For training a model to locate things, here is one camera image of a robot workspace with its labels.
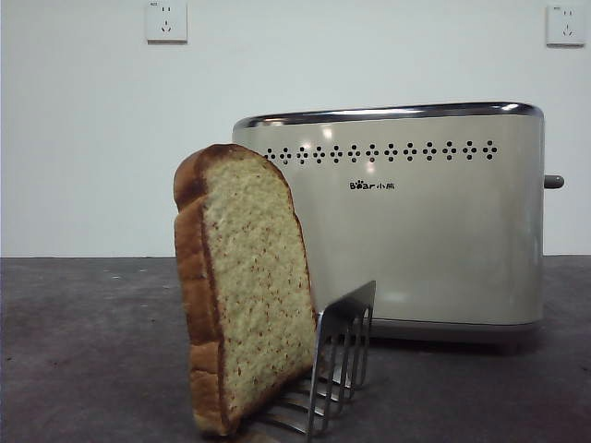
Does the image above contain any cream two-slot toaster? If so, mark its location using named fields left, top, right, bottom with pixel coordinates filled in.
left=231, top=101, right=546, bottom=345

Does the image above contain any white wall socket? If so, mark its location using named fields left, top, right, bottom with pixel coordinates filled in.
left=546, top=5, right=585, bottom=48
left=146, top=0, right=189, bottom=45

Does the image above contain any brown-crusted bread slice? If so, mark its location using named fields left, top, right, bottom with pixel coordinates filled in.
left=173, top=143, right=320, bottom=437

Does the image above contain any stainless steel toast rack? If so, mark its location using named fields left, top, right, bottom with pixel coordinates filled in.
left=244, top=280, right=378, bottom=443

